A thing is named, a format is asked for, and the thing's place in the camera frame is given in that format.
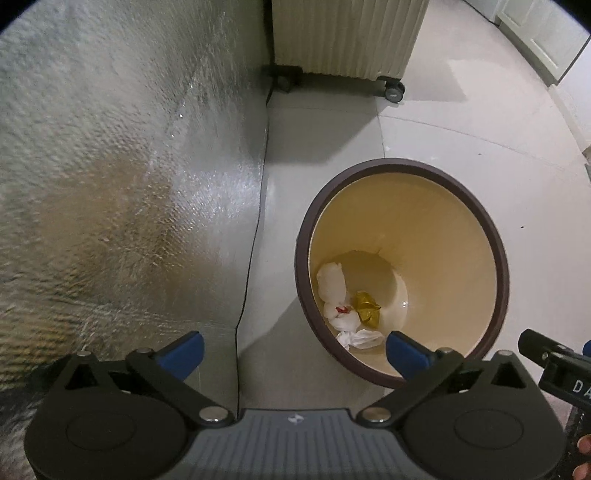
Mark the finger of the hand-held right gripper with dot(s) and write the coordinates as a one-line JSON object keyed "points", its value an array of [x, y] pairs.
{"points": [[535, 345]]}

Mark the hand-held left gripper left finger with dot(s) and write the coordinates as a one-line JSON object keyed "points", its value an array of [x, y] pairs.
{"points": [[187, 353]]}

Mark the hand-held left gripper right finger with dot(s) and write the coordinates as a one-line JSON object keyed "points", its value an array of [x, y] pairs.
{"points": [[406, 355]]}

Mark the brown-rimmed cream waste bin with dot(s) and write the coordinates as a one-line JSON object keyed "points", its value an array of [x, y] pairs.
{"points": [[438, 221]]}

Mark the person's right hand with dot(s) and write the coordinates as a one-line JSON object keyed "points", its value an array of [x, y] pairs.
{"points": [[584, 445]]}

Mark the crumpled white tissue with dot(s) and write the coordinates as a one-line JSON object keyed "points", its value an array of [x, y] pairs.
{"points": [[362, 339], [331, 282]]}

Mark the gold foil wrapper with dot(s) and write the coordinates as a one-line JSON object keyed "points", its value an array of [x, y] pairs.
{"points": [[367, 308]]}

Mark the white tissue red stain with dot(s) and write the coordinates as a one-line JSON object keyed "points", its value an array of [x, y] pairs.
{"points": [[344, 316]]}

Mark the white kitchen cabinets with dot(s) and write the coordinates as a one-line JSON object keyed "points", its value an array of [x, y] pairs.
{"points": [[540, 32]]}

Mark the cream ribbed suitcase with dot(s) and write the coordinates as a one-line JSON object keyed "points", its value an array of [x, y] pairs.
{"points": [[346, 37]]}

